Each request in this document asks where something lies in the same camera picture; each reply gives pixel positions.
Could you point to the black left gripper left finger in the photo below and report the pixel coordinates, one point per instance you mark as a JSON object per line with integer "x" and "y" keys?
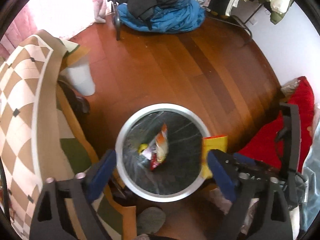
{"x": 51, "y": 219}

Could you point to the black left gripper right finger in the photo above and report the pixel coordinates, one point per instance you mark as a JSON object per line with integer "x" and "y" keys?
{"x": 240, "y": 183}

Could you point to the yellow cigarette carton box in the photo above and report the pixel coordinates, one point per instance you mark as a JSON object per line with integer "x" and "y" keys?
{"x": 209, "y": 162}

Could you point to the orange chip bag wrapper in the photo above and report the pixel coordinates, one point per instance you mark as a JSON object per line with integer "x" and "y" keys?
{"x": 157, "y": 150}

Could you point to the white round trash bin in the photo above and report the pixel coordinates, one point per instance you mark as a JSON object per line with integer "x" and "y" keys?
{"x": 179, "y": 175}

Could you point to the red cushion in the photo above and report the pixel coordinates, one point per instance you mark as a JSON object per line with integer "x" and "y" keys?
{"x": 265, "y": 145}

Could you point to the checkered brown white bedspread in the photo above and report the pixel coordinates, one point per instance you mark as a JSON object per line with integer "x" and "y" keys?
{"x": 42, "y": 138}

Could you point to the grey slipper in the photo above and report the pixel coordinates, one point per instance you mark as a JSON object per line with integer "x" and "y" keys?
{"x": 150, "y": 220}

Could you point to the blue jacket pile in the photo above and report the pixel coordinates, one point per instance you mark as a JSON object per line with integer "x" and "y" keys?
{"x": 184, "y": 16}

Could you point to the pink floral curtain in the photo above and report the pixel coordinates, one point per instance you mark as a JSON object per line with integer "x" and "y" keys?
{"x": 61, "y": 18}

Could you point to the black chair frame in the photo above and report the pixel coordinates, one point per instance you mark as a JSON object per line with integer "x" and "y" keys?
{"x": 116, "y": 19}

